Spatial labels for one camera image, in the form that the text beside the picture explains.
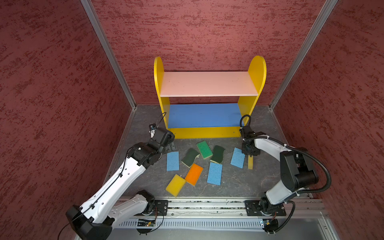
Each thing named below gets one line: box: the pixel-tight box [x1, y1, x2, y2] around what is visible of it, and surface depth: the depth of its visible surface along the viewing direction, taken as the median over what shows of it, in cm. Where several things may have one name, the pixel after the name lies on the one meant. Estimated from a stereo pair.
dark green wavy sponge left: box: [181, 148, 200, 168], surface depth 93 cm
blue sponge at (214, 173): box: [207, 162, 223, 186], surface depth 86 cm
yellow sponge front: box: [165, 174, 187, 198], surface depth 82 cm
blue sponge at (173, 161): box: [166, 151, 180, 172], surface depth 91 cm
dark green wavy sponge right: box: [210, 145, 226, 164], surface depth 94 cm
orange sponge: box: [184, 163, 204, 186], surface depth 87 cm
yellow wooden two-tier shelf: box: [154, 55, 267, 139], surface depth 79 cm
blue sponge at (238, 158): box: [230, 147, 246, 169], surface depth 92 cm
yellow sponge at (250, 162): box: [247, 155, 254, 170], surface depth 87 cm
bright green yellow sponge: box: [196, 140, 214, 160], surface depth 96 cm
